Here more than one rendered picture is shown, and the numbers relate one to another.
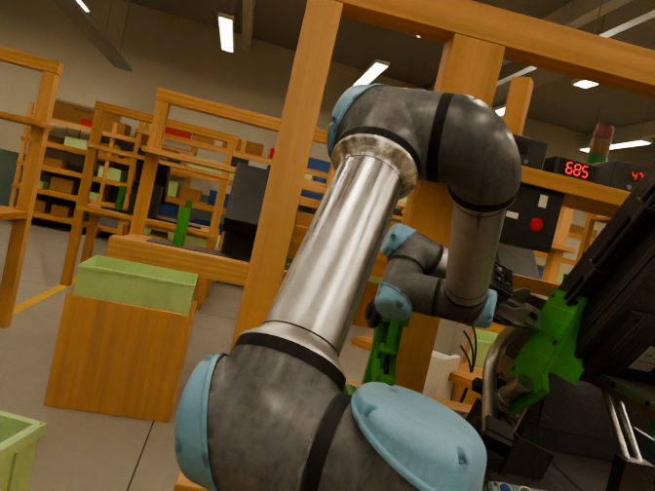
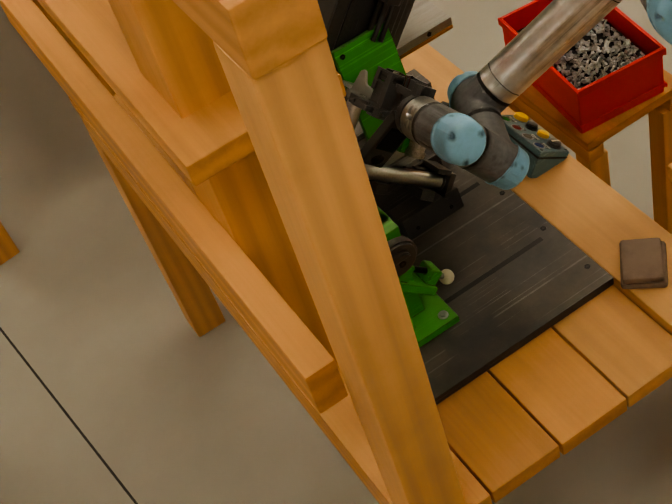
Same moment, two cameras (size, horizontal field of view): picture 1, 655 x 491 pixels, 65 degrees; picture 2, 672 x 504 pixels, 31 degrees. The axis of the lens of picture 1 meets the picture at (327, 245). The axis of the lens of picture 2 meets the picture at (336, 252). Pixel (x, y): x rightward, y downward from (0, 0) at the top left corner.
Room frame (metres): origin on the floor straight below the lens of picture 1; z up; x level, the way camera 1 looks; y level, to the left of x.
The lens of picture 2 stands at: (1.57, 1.12, 2.59)
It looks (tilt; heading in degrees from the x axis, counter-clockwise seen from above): 47 degrees down; 257
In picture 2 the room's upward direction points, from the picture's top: 19 degrees counter-clockwise
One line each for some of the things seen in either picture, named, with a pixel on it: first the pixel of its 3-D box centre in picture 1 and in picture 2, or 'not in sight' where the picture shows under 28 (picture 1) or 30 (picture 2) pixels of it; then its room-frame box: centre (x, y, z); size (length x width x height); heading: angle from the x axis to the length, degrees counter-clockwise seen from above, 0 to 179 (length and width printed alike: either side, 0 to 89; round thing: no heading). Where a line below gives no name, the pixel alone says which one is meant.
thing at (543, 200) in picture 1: (515, 215); not in sight; (1.31, -0.45, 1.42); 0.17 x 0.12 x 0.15; 95
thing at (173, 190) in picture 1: (229, 209); not in sight; (7.85, 1.59, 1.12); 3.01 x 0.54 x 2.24; 101
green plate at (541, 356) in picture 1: (559, 341); (368, 78); (1.04, -0.51, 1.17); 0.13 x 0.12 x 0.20; 95
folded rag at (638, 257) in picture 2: not in sight; (643, 262); (0.80, -0.04, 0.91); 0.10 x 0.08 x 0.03; 56
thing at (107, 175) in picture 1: (106, 179); not in sight; (9.76, 4.40, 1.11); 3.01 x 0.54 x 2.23; 101
